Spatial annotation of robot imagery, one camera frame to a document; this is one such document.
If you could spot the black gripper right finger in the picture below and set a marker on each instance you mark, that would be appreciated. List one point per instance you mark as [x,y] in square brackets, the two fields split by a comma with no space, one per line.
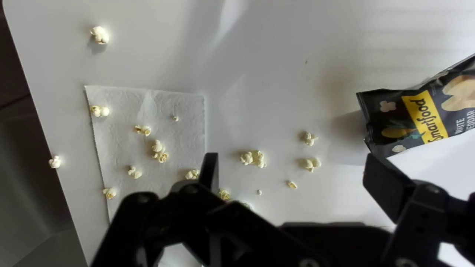
[420,223]

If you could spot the white popcorn piece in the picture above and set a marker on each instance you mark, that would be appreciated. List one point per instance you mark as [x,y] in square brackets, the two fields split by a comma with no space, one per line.
[99,34]
[291,184]
[98,110]
[192,174]
[55,161]
[159,152]
[252,158]
[224,195]
[108,193]
[143,129]
[134,171]
[312,163]
[307,138]

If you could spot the black Smartfood popcorn bag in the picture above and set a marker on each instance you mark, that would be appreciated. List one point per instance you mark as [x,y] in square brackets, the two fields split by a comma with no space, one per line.
[420,113]

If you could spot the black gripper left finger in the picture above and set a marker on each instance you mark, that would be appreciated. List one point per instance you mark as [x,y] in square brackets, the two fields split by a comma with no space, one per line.
[212,223]

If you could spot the tiny popcorn crumb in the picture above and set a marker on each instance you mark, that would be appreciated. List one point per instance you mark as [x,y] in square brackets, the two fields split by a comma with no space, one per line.
[258,192]

